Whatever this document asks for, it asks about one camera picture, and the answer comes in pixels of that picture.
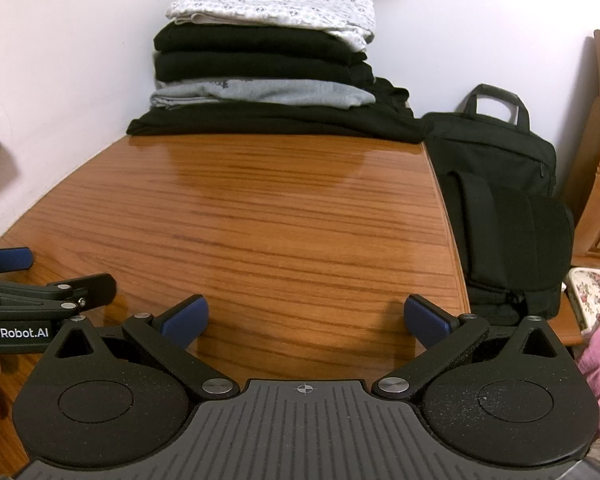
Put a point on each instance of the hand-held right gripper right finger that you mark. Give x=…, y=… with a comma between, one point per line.
x=425, y=322

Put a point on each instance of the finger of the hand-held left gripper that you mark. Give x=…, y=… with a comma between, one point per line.
x=10, y=260
x=90, y=290

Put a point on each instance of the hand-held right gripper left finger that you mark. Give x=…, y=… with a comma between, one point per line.
x=185, y=322

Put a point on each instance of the white patterned shirt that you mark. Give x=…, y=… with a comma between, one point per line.
x=280, y=7

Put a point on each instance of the black laptop bag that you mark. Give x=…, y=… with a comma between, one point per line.
x=505, y=210

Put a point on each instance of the floral seat cushion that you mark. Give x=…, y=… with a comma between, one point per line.
x=597, y=290

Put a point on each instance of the black flat garment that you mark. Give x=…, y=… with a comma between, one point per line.
x=280, y=122

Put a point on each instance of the grey folded garment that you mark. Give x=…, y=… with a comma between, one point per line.
x=260, y=92

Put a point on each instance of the black folded garment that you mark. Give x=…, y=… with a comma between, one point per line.
x=255, y=67

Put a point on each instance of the black knitted sweater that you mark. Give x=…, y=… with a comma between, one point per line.
x=255, y=40

